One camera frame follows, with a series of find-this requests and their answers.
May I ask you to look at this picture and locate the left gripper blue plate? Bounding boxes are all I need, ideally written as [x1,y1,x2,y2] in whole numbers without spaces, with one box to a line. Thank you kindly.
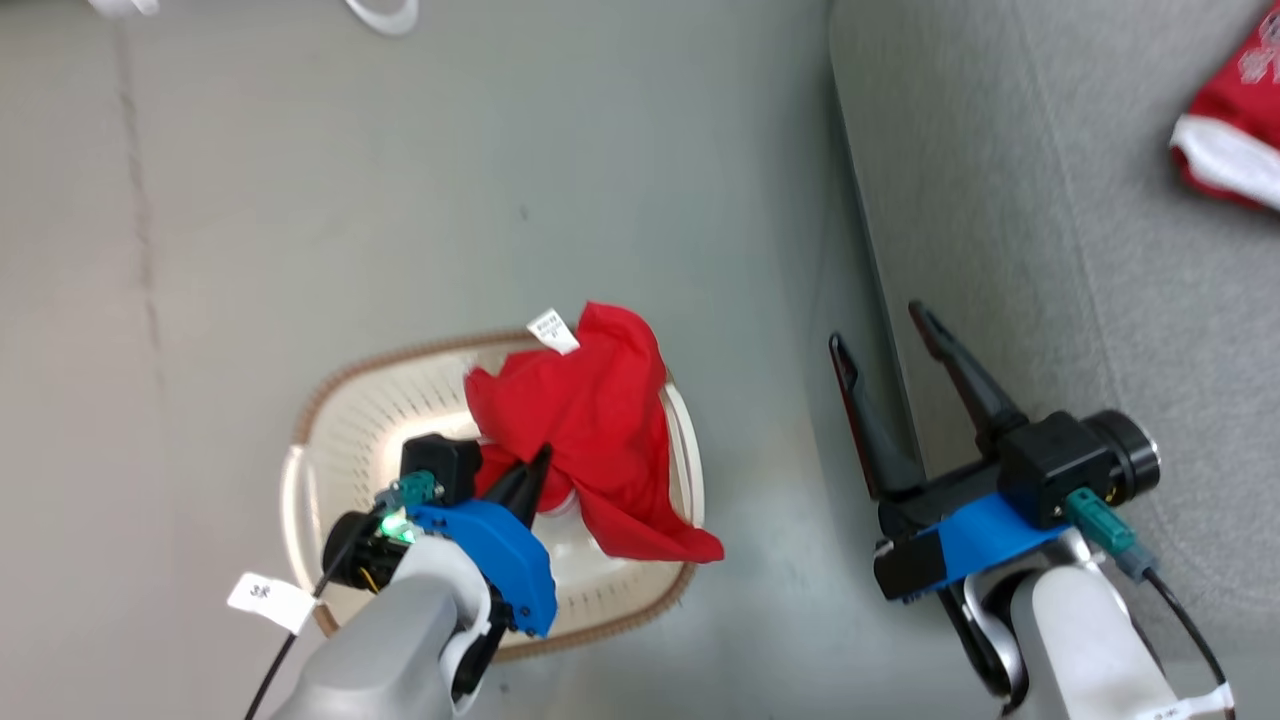
[323,444,558,641]

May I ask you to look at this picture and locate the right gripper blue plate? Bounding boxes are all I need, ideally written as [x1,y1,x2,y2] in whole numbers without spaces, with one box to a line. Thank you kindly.
[828,300,1073,603]

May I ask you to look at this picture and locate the red cloth garment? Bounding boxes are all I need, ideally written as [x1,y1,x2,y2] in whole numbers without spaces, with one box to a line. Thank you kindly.
[463,300,726,564]

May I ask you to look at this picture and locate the grey fabric sofa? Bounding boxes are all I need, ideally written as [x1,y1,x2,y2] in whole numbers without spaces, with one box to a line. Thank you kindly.
[828,0,1280,720]

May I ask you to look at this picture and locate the beige laundry basket brown rim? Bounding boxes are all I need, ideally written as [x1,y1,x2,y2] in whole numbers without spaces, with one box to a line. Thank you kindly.
[280,328,707,663]

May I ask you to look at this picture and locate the red and white garment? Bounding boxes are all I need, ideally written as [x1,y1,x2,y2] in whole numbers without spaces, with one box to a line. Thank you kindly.
[1168,0,1280,213]

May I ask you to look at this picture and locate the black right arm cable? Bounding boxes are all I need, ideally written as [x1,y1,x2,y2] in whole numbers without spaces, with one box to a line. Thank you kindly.
[1063,487,1238,720]

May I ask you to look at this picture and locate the white left cable tag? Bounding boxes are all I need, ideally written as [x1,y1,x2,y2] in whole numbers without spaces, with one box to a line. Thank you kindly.
[227,571,317,637]

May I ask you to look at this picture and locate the white cable tag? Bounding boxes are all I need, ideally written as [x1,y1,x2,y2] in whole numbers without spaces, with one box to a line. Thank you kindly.
[1145,683,1238,720]
[227,571,317,637]

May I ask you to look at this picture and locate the white right cable tag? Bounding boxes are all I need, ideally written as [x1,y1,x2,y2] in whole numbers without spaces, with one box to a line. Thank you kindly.
[1145,683,1238,720]

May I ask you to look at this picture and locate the white looped cable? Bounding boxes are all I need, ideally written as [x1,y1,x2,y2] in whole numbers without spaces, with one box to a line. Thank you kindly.
[343,0,420,37]

